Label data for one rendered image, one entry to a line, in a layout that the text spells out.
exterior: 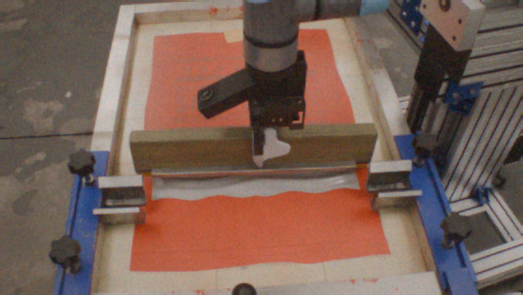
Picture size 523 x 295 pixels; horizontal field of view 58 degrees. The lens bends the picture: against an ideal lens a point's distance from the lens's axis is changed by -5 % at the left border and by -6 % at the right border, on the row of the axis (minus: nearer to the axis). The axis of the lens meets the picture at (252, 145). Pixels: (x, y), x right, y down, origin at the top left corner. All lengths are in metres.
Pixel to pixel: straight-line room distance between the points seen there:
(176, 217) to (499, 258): 1.23
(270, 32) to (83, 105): 1.96
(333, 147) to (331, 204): 0.10
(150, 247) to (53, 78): 2.01
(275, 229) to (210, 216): 0.11
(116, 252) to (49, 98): 1.87
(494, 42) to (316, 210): 0.45
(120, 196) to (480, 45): 0.68
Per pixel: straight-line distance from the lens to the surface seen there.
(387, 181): 0.85
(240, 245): 0.80
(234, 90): 0.71
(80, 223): 0.81
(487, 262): 1.78
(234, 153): 0.81
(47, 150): 2.37
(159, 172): 0.84
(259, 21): 0.62
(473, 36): 0.93
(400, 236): 0.84
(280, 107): 0.72
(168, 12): 1.22
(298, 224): 0.82
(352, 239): 0.82
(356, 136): 0.82
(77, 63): 2.80
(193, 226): 0.82
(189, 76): 1.07
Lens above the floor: 1.64
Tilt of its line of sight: 48 degrees down
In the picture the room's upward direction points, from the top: straight up
